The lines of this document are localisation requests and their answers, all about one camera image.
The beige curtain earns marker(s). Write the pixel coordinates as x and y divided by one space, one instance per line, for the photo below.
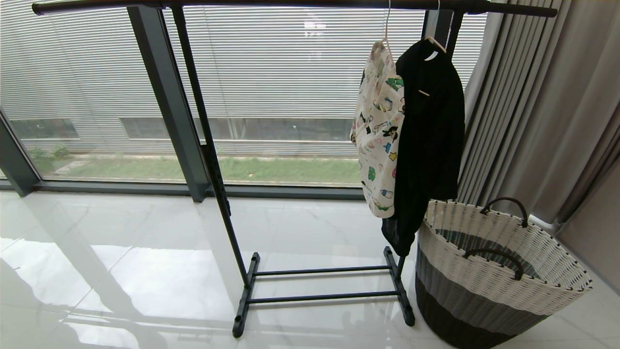
533 97

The window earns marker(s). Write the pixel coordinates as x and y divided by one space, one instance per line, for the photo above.
290 97

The white laundry basket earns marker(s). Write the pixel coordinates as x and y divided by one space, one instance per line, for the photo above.
465 291

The pink clothes hanger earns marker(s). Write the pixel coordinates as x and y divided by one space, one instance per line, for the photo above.
387 24
436 42

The black garment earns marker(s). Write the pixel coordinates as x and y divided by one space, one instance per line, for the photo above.
431 135

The black clothes rack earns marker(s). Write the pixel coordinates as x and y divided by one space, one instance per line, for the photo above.
213 160

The cream printed shorts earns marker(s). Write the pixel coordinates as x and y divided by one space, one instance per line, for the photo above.
378 135

